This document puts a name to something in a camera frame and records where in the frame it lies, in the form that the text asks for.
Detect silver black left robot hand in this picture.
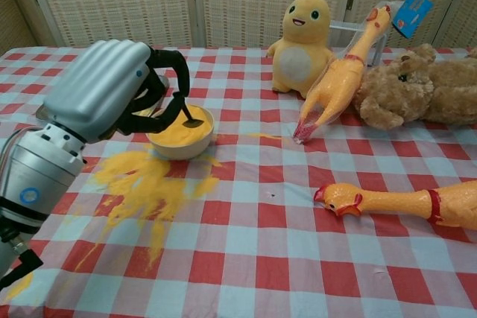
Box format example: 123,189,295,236
43,39,192,144

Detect black spoon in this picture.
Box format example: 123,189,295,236
172,92,206,128

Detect yellow powder in bowl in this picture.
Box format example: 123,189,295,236
148,104,212,147

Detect off-white bowl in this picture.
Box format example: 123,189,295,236
145,104,216,161

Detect woven folding screen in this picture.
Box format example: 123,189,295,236
0,0,477,55

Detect spilled yellow powder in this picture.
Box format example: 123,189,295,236
86,147,225,271

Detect yellow plush monster toy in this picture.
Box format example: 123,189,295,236
266,0,337,95

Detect red white checkered tablecloth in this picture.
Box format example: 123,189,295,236
0,46,477,318

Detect rubber chicken in plastic bag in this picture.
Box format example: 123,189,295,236
291,4,393,145

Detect clear acrylic stand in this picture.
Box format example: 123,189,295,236
328,19,389,68

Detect yellow rubber chicken toy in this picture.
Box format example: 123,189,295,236
313,179,477,232

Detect blue cardboard tag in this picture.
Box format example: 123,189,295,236
391,0,435,40

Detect brown teddy bear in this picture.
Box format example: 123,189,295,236
351,42,477,131

